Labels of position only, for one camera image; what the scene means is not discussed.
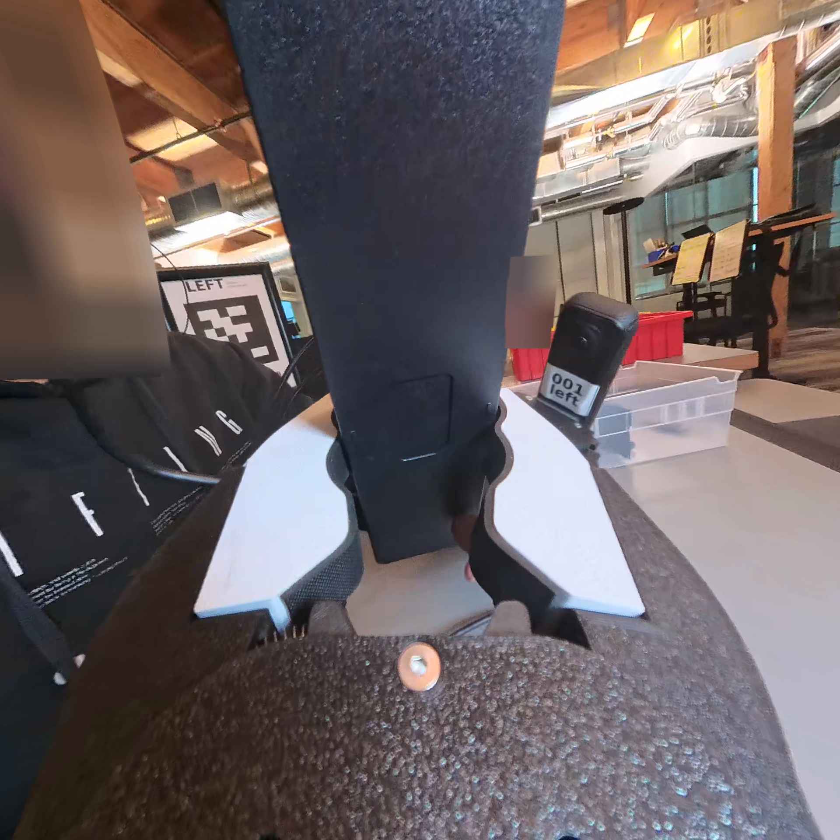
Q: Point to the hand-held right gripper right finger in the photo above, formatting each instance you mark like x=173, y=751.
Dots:
x=558, y=525

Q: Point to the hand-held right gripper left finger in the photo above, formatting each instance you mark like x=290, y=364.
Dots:
x=262, y=525

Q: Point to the clear plastic organizer box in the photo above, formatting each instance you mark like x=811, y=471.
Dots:
x=676, y=407

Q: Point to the large red plastic bin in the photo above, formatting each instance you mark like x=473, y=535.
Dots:
x=656, y=341

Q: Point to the black floor lamp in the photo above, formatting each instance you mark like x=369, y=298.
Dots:
x=627, y=249

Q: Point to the paper board on stand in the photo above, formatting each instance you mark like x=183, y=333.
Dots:
x=727, y=253
x=690, y=259

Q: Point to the black office chair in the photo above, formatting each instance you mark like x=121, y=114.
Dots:
x=741, y=302

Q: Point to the wooden column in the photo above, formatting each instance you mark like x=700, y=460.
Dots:
x=776, y=164

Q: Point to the silver ventilation duct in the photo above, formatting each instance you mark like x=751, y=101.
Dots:
x=656, y=124

